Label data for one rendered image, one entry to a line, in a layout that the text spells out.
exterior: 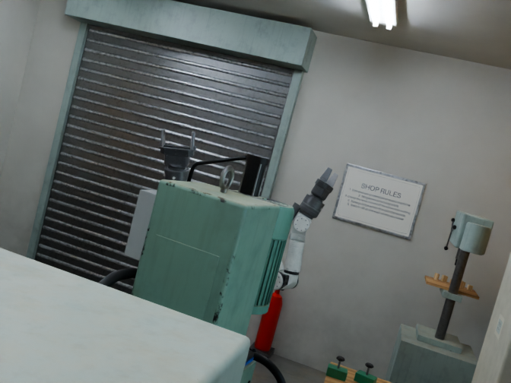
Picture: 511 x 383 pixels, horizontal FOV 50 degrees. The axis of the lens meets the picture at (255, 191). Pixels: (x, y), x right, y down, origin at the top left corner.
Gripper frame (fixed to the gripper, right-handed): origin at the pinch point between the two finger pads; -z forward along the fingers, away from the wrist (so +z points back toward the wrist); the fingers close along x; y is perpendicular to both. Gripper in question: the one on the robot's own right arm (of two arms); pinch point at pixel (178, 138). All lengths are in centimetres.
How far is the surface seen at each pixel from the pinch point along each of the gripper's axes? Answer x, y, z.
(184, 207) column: 20, 79, -5
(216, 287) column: 29, 86, 10
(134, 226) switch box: 7, 74, 3
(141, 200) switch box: 8, 72, -3
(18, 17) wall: -223, -315, -19
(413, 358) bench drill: 129, -115, 154
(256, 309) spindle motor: 36, 57, 31
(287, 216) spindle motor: 42, 49, 6
